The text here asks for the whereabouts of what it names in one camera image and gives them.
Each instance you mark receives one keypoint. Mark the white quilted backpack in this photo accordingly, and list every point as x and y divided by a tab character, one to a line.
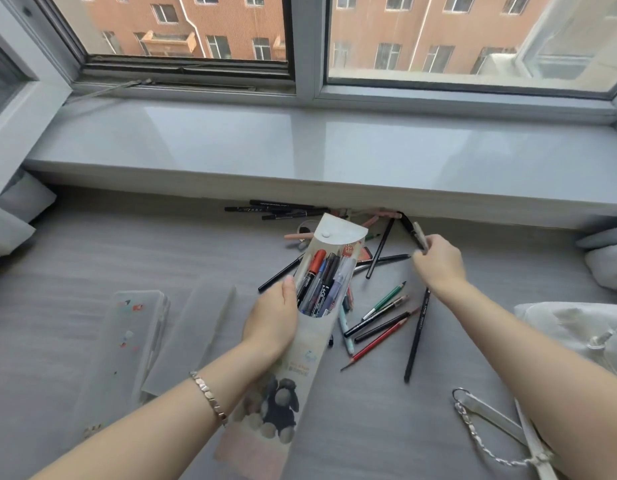
588	334

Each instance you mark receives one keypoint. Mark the person's left hand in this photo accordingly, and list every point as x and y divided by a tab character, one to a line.
271	324

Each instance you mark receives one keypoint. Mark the open white window sash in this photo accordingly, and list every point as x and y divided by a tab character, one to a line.
28	124

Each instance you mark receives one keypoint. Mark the frosted plastic box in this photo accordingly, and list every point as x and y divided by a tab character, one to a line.
188	339

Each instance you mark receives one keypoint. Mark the person's right hand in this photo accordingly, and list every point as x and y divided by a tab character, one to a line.
441	267

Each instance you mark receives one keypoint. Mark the pale blue curtain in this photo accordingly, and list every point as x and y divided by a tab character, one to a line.
608	264

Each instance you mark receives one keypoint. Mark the red pencil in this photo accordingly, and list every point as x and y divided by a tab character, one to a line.
373	344

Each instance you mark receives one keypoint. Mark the bundle of marker pens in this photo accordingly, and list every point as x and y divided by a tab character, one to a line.
318	262

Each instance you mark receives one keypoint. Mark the person's right forearm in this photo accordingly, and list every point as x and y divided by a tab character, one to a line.
538	374

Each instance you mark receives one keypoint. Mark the person's left forearm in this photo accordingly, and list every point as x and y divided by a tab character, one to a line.
138	434

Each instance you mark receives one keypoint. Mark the pale teal pen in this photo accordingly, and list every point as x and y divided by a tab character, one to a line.
346	334

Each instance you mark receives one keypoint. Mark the white window frame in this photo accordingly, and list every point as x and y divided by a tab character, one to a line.
308	44

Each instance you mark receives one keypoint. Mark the grey wooden desk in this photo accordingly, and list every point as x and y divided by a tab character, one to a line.
88	254

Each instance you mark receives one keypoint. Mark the red label refill packet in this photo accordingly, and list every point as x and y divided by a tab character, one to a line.
348	252

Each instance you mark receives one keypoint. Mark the cartoon sheep pencil pouch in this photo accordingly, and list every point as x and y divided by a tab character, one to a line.
293	374

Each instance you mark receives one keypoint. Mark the brick apartment building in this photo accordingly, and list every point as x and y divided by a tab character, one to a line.
228	19

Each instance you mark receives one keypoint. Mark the white window sill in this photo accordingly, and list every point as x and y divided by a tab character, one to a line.
288	144

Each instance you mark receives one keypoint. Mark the black marker pen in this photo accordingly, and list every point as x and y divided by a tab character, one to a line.
406	222

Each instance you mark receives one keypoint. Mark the pile of pens and pencils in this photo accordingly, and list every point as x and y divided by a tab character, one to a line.
288	215

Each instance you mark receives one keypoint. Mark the clear sticker pencil box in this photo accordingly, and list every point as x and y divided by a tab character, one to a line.
123	354

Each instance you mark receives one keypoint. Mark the small orange box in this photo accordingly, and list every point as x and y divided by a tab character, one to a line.
364	254

